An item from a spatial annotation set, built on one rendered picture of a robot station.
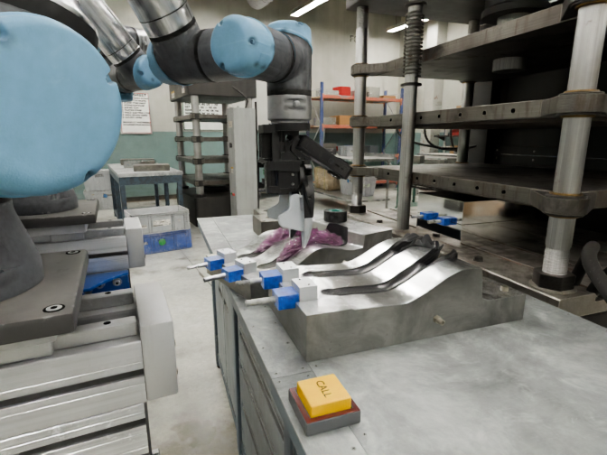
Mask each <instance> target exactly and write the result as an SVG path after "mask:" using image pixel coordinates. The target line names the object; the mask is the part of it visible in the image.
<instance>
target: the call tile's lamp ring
mask: <svg viewBox="0 0 607 455"><path fill-rule="evenodd" d="M289 390H290V392H291V394H292V396H293V398H294V400H295V402H296V404H297V406H298V407H299V409H300V411H301V413H302V415H303V417H304V419H305V421H306V423H307V424H308V423H315V422H319V421H322V420H325V419H329V418H332V417H336V416H340V415H344V414H347V413H354V412H357V411H360V409H359V407H358V406H357V405H356V404H355V402H354V401H353V400H352V398H351V405H352V407H353V408H350V409H347V410H343V411H339V412H336V413H329V414H325V415H322V416H319V417H315V418H312V419H310V417H309V416H308V414H307V412H306V411H305V409H304V406H303V404H302V403H301V401H300V399H299V397H298V395H297V393H296V392H295V390H297V387H293V388H289Z"/></svg>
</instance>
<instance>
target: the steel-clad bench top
mask: <svg viewBox="0 0 607 455"><path fill-rule="evenodd" d="M197 220H198V222H199V224H200V226H201V229H202V232H203V234H204V236H205V237H206V239H207V241H208V244H209V246H210V249H211V251H212V253H213V254H216V253H217V250H219V249H224V248H229V249H231V250H235V249H240V248H241V247H243V246H246V245H247V244H248V243H250V242H251V241H252V240H254V239H255V238H256V237H258V235H257V234H256V233H255V232H254V231H253V215H240V216H226V217H213V218H197ZM229 290H230V292H231V294H232V296H233V298H234V301H235V303H236V304H237V306H238V309H239V312H240V314H241V316H242V318H243V320H244V322H245V324H246V326H247V329H248V331H249V333H250V336H251V338H252V339H253V341H254V343H255V345H256V348H257V351H258V353H259V355H260V357H261V359H262V361H263V363H264V365H265V367H266V371H267V373H268V374H269V376H270V378H271V380H272V383H273V385H274V387H275V390H276V392H277V394H278V396H279V398H280V400H281V402H282V405H283V407H284V408H285V411H286V413H287V416H288V418H289V420H290V422H291V424H292V425H293V428H294V431H295V433H296V435H297V437H298V440H299V442H300V443H301V445H302V447H303V451H304V453H305V455H607V329H606V328H604V327H602V326H600V325H598V324H595V323H593V322H591V321H588V320H586V319H583V318H581V317H579V316H576V315H574V314H572V313H570V312H568V311H564V310H562V309H559V308H557V307H556V306H553V305H551V304H549V303H546V302H543V301H540V300H539V299H537V298H534V297H532V296H530V295H527V294H526V300H525V307H524V313H523V320H515V321H511V322H506V323H501V324H497V325H492V326H488V327H483V328H478V329H474V330H466V331H461V332H456V333H452V334H447V335H443V336H438V337H433V338H429V339H420V340H416V341H411V342H407V343H402V344H397V345H393V346H388V347H384V348H375V349H371V350H366V351H361V352H357V353H352V354H348V355H343V356H338V357H330V358H326V359H321V360H316V361H312V362H307V363H306V362H305V360H304V358H303V356H302V355H301V353H300V352H299V350H298V349H297V347H296V346H295V344H294V343H293V342H292V340H291V339H290V337H289V335H288V334H287V332H286V331H285V329H284V327H283V326H282V324H281V323H280V321H279V320H278V318H277V317H276V316H275V314H274V312H273V311H272V309H271V308H270V306H269V305H268V304H261V305H255V306H248V307H246V303H245V301H246V298H244V297H243V296H241V295H240V294H238V293H237V292H235V291H233V290H232V289H230V288H229ZM331 374H334V375H336V377H337V378H338V379H339V381H340V382H341V384H342V385H343V387H344V388H345V389H346V391H347V392H348V393H349V395H350V397H351V398H352V400H353V401H354V402H355V404H356V405H357V406H358V407H359V409H360V423H356V424H352V425H349V426H346V427H342V428H339V429H335V430H331V431H328V432H322V433H318V434H315V435H312V436H308V437H307V436H306V435H305V433H304V430H303V428H302V426H301V424H300V423H299V421H298V419H297V417H296V415H295V412H294V409H293V407H292V406H291V404H290V402H289V400H288V390H289V388H293V387H297V382H298V381H302V380H306V379H310V378H315V377H319V376H327V375H331Z"/></svg>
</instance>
